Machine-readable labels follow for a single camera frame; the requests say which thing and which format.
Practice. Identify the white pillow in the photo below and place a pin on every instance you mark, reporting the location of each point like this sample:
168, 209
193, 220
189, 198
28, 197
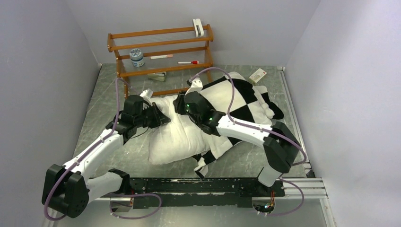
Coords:
176, 140

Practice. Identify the black white checkered pillowcase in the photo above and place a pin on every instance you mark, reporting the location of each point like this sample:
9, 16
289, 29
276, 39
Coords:
251, 103

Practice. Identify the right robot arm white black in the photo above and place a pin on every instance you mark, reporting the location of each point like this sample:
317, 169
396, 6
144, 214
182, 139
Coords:
279, 144

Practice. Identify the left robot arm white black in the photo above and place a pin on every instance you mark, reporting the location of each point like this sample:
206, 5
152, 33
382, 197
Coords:
69, 188

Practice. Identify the white marker red cap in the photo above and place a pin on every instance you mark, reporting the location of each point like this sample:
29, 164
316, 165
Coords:
188, 62

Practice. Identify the green white stapler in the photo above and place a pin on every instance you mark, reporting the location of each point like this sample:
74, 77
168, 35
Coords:
159, 76

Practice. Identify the white marker pink cap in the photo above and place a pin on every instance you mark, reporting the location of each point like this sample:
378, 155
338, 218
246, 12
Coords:
161, 56

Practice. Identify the small white green box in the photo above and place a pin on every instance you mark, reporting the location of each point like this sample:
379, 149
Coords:
257, 76

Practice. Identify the wooden shelf rack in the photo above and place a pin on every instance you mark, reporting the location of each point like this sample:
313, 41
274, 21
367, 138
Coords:
180, 42

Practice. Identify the blue white round jar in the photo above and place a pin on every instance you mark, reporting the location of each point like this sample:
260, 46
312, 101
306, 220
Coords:
136, 57

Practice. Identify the white clip on rack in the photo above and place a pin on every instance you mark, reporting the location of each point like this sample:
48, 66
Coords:
198, 27

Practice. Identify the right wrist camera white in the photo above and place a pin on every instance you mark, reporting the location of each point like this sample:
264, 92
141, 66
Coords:
196, 86

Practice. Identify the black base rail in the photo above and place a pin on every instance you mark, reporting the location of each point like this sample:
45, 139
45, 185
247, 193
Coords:
188, 192

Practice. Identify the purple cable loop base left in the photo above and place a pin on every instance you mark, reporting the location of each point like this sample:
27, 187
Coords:
134, 202

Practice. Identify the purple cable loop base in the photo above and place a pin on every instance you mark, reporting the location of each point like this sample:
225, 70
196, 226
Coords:
268, 208
134, 202

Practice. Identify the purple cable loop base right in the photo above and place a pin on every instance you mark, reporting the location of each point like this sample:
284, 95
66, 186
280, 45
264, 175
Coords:
268, 208

